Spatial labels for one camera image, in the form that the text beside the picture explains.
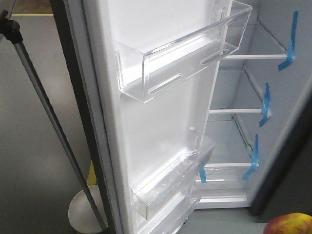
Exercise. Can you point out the red yellow apple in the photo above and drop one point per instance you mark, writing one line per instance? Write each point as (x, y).
(294, 223)

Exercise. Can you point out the white fridge interior body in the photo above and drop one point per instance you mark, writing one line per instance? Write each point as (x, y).
(259, 94)

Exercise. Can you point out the clear door shelf bin upper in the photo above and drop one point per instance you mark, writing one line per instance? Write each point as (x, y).
(163, 43)

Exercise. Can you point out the clear door shelf bin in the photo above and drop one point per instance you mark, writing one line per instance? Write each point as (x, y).
(151, 194)
(163, 43)

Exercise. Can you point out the clear door shelf bin lower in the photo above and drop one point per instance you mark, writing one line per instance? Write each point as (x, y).
(151, 194)

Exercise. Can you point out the silver sign stand pole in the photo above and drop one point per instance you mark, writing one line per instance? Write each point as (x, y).
(10, 29)

